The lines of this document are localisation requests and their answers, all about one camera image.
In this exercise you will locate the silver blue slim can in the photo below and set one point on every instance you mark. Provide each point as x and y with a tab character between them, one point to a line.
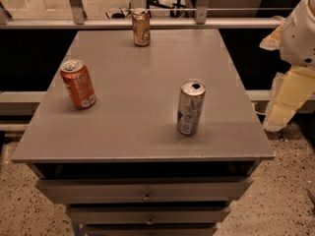
190	106

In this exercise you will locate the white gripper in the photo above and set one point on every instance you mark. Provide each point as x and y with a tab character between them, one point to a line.
299	41

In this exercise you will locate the red coke can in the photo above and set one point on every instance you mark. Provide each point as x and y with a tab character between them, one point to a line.
77	79

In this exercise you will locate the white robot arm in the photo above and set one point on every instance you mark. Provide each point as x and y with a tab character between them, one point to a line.
295	40

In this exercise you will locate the gold brown can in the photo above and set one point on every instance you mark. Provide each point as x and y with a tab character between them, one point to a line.
141	27

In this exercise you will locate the grey drawer cabinet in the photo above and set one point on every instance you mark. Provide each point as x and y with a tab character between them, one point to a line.
131	131

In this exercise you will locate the top grey drawer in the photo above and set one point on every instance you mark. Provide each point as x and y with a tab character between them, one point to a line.
124	191

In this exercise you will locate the bottom grey drawer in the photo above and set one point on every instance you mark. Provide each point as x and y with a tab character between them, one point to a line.
153	230

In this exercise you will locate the middle grey drawer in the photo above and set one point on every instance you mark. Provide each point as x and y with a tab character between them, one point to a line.
152	214

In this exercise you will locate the grey drawer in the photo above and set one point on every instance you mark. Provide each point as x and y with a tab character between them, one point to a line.
152	214
124	191
153	230

